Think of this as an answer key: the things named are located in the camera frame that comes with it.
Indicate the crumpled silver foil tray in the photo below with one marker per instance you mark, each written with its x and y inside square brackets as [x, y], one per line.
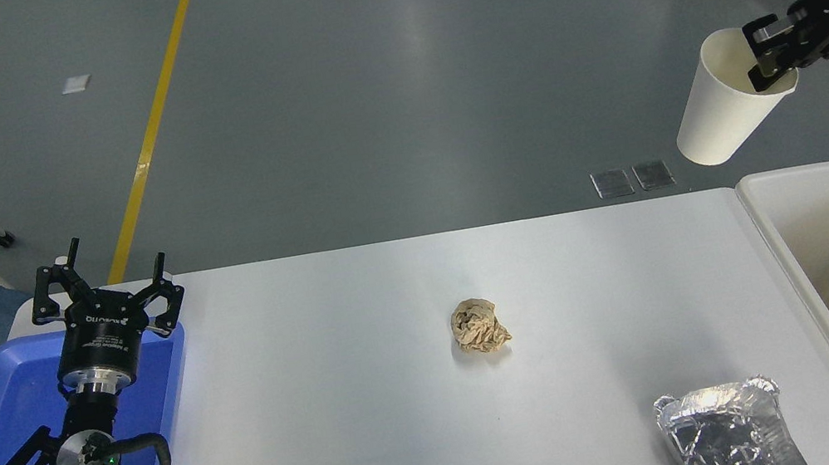
[722, 433]

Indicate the white paper cup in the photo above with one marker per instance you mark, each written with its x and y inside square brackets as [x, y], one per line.
[719, 114]

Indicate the crumpled tan paper ball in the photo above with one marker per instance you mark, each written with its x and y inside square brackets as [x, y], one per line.
[479, 326]

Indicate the metal floor plate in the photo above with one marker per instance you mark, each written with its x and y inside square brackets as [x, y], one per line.
[613, 183]
[653, 175]

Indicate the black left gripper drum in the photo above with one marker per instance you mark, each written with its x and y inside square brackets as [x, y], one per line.
[100, 335]

